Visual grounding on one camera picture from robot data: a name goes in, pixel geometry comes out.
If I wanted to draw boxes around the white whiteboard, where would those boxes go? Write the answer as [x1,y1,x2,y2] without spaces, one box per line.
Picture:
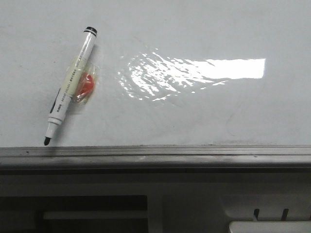
[0,0,311,147]

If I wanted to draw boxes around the red round magnet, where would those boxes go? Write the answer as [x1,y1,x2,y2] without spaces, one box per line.
[75,72,94,101]

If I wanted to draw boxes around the grey aluminium whiteboard tray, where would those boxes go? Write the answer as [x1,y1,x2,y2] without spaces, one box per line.
[0,145,311,172]

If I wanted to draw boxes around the white black whiteboard marker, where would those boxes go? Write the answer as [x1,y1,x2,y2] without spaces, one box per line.
[44,26,97,146]

